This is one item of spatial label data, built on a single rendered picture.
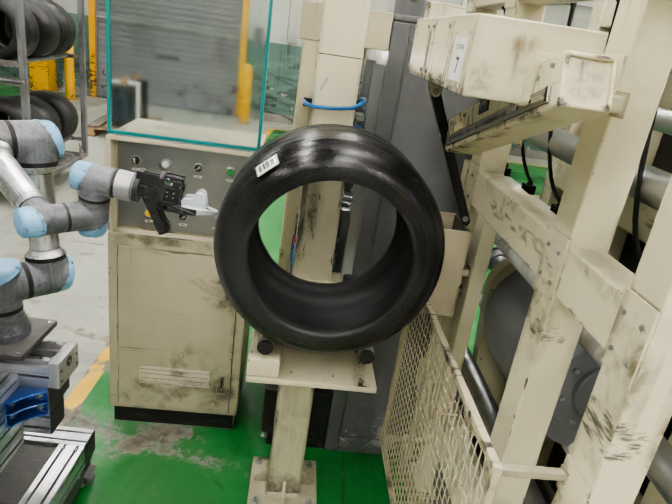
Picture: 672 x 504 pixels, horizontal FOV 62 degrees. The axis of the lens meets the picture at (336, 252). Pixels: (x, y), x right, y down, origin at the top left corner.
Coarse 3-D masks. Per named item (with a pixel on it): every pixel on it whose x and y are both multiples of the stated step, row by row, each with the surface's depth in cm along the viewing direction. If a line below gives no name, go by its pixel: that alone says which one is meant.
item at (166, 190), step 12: (144, 168) 141; (144, 180) 139; (156, 180) 139; (168, 180) 137; (180, 180) 142; (132, 192) 138; (144, 192) 140; (156, 192) 140; (168, 192) 140; (180, 192) 140; (156, 204) 140; (168, 204) 140; (180, 204) 144
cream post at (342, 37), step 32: (352, 0) 153; (320, 32) 159; (352, 32) 156; (320, 64) 159; (352, 64) 159; (320, 96) 162; (352, 96) 163; (320, 192) 173; (320, 224) 177; (320, 256) 181; (288, 416) 204; (288, 448) 210; (288, 480) 216
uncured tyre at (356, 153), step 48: (288, 144) 132; (336, 144) 130; (384, 144) 140; (240, 192) 132; (384, 192) 131; (240, 240) 134; (432, 240) 137; (240, 288) 139; (288, 288) 171; (336, 288) 172; (384, 288) 170; (432, 288) 145; (288, 336) 145; (336, 336) 145; (384, 336) 147
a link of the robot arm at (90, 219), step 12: (72, 204) 138; (84, 204) 139; (96, 204) 140; (108, 204) 143; (72, 216) 137; (84, 216) 139; (96, 216) 141; (108, 216) 145; (72, 228) 138; (84, 228) 141; (96, 228) 143
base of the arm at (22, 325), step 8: (8, 312) 165; (16, 312) 167; (24, 312) 172; (0, 320) 164; (8, 320) 166; (16, 320) 168; (24, 320) 170; (0, 328) 165; (8, 328) 167; (16, 328) 167; (24, 328) 170; (0, 336) 165; (8, 336) 166; (16, 336) 168; (24, 336) 170; (0, 344) 165; (8, 344) 167
